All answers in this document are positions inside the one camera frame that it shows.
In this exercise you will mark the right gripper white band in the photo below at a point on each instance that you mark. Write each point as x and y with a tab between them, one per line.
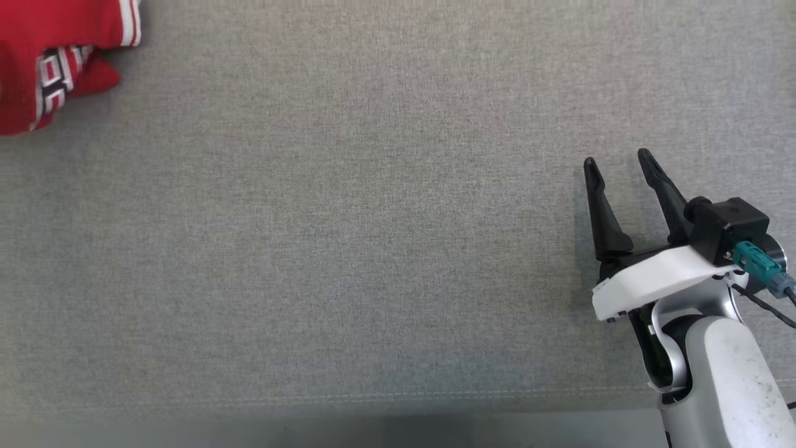
659	274

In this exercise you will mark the red white jersey shirt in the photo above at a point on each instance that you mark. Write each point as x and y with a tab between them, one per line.
37	37

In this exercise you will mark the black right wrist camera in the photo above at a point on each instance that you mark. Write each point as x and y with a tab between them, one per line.
727	227

